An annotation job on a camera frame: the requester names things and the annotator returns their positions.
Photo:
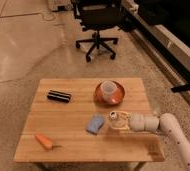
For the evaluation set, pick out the small clear bottle white cap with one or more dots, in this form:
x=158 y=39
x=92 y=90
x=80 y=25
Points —
x=120 y=120

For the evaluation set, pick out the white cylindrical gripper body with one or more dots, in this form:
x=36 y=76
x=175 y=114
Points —
x=140 y=123

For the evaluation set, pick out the blue sponge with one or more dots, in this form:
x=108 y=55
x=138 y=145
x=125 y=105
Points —
x=94 y=124

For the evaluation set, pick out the clear plastic cup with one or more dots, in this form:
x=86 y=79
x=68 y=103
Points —
x=108 y=88

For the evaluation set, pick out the black rectangular eraser block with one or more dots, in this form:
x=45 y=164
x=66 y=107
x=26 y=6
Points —
x=58 y=96

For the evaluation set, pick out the orange toy carrot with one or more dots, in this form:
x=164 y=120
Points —
x=46 y=142

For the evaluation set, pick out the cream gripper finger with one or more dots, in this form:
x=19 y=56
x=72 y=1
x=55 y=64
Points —
x=122 y=127
x=116 y=114

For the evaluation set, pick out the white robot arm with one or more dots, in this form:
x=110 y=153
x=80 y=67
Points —
x=166 y=124

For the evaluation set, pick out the orange plate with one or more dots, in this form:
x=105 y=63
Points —
x=117 y=97

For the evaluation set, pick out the black office chair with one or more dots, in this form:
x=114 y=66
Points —
x=98 y=15

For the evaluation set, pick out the long bench with dark top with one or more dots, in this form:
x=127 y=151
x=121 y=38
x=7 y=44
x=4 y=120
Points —
x=168 y=52

